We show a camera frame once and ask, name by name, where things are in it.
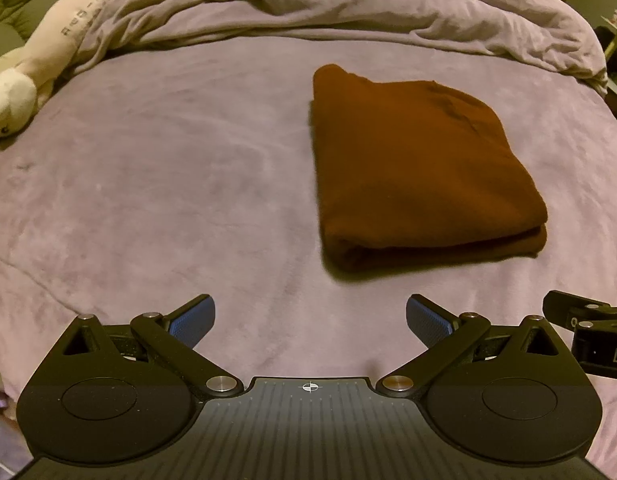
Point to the white plush toy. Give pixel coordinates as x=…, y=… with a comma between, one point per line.
x=53, y=35

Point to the brown towel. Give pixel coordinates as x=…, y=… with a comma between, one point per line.
x=413, y=170

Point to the green pillow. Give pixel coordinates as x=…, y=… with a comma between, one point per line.
x=8, y=25

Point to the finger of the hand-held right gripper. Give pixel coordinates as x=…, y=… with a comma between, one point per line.
x=568, y=307

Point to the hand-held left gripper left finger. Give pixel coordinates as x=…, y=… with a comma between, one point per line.
x=193, y=322

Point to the purple bed sheet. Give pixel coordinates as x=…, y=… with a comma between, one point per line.
x=163, y=185

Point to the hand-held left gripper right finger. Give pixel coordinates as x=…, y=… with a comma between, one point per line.
x=426, y=322

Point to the crumpled purple duvet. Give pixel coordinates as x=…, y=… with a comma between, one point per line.
x=338, y=0

